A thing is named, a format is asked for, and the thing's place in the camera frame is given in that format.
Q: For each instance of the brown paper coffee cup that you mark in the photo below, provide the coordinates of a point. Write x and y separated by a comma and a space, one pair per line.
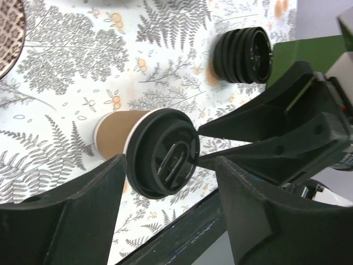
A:
114, 131

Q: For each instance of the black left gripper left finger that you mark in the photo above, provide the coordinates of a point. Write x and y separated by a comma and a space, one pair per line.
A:
71, 224

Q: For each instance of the green paper bag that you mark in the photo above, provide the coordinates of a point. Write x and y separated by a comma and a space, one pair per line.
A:
320, 53

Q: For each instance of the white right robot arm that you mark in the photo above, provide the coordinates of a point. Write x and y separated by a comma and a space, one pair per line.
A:
299, 126

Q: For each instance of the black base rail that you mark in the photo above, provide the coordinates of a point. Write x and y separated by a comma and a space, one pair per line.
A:
185, 239

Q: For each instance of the black plastic cup lid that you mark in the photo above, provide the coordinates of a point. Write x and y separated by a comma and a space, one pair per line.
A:
162, 150

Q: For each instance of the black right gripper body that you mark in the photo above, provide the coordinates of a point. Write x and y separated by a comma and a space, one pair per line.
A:
334, 100

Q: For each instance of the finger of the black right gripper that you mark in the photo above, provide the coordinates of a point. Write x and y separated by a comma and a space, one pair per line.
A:
265, 115
291, 158

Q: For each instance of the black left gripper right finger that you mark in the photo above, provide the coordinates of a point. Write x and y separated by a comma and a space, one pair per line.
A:
268, 225

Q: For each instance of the patterned small bowl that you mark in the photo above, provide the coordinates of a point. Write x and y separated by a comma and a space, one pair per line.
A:
12, 33

